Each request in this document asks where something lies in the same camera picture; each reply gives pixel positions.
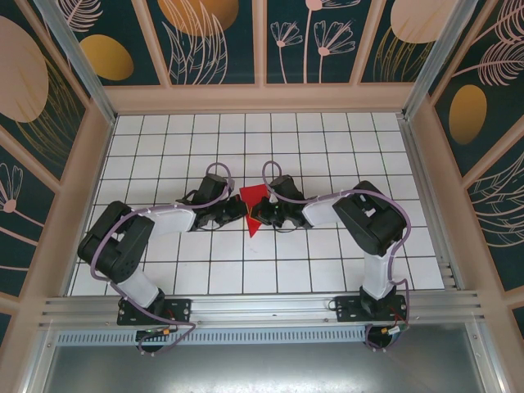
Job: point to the small controller board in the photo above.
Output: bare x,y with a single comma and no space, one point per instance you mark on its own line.
395,329
157,332

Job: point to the grey metal shelf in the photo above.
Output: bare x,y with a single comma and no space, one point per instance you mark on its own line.
262,368

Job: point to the long aluminium mounting rail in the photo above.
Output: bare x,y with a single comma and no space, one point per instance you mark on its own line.
262,307

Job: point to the aluminium side rail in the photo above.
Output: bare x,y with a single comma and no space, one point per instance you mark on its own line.
430,204

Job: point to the aluminium corner post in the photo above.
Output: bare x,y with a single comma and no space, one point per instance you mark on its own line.
78,61
442,61

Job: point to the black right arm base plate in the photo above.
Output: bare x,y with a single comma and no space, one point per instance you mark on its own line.
348,309

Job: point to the red cloth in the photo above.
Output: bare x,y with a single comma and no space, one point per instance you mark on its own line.
251,194

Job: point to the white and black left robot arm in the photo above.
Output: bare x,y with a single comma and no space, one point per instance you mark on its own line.
137,286

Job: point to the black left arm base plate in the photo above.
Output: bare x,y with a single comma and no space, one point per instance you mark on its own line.
180,309

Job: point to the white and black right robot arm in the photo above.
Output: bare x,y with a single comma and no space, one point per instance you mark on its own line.
376,274

